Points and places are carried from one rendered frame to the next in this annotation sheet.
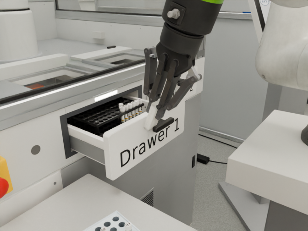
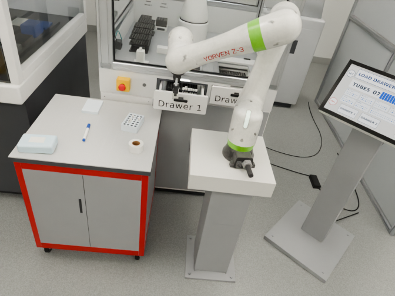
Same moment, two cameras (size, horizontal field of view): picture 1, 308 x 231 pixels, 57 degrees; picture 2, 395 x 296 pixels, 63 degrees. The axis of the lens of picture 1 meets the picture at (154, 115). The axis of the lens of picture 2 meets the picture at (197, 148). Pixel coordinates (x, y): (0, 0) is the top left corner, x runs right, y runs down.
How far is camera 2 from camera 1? 1.37 m
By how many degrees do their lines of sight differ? 43
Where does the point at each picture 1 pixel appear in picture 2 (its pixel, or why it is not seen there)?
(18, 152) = (137, 82)
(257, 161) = (196, 135)
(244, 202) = (293, 219)
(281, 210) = not seen: hidden behind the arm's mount
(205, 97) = not seen: hidden behind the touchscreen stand
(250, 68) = not seen: outside the picture
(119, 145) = (158, 97)
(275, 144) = (217, 138)
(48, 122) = (151, 77)
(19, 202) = (134, 99)
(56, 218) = (136, 109)
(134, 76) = (203, 78)
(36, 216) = (133, 106)
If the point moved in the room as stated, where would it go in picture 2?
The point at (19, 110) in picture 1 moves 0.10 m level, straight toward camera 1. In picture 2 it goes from (141, 68) to (130, 74)
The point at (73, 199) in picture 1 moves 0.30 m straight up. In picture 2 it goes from (146, 108) to (149, 59)
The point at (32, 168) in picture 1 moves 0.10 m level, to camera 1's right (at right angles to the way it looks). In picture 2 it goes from (141, 90) to (150, 98)
